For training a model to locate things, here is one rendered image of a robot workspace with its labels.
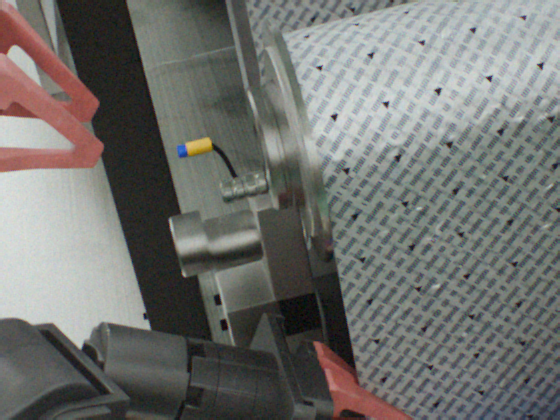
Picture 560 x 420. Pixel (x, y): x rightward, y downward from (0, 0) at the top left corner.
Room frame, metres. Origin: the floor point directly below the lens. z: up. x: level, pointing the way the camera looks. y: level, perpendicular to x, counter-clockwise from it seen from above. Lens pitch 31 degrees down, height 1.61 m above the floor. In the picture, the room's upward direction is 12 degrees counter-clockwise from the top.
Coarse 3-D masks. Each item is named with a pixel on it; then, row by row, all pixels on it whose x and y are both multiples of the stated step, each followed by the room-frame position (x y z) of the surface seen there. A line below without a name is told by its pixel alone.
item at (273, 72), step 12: (264, 60) 0.71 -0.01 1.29; (276, 60) 0.67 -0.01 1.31; (276, 72) 0.66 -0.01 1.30; (276, 84) 0.67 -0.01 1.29; (288, 96) 0.64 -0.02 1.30; (288, 108) 0.64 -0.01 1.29; (288, 120) 0.64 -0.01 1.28; (300, 144) 0.62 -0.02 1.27; (300, 156) 0.62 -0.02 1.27; (300, 168) 0.63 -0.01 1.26; (312, 192) 0.62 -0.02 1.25; (312, 204) 0.62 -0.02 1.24; (312, 216) 0.62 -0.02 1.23; (312, 228) 0.63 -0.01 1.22
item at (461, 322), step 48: (480, 240) 0.62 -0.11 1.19; (528, 240) 0.62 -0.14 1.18; (384, 288) 0.62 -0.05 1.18; (432, 288) 0.62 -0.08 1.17; (480, 288) 0.62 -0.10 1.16; (528, 288) 0.62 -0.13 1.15; (384, 336) 0.61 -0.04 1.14; (432, 336) 0.62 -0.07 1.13; (480, 336) 0.62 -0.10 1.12; (528, 336) 0.62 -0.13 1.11; (384, 384) 0.61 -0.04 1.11; (432, 384) 0.62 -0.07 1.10; (480, 384) 0.62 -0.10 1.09; (528, 384) 0.62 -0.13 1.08
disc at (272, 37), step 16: (272, 32) 0.67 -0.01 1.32; (272, 48) 0.69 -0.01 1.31; (288, 64) 0.64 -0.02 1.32; (288, 80) 0.63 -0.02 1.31; (304, 112) 0.62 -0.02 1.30; (304, 128) 0.61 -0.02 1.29; (304, 144) 0.62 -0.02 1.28; (320, 176) 0.60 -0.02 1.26; (320, 192) 0.60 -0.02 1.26; (320, 208) 0.60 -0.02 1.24; (320, 224) 0.61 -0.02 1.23; (320, 240) 0.63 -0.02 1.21; (320, 256) 0.65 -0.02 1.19
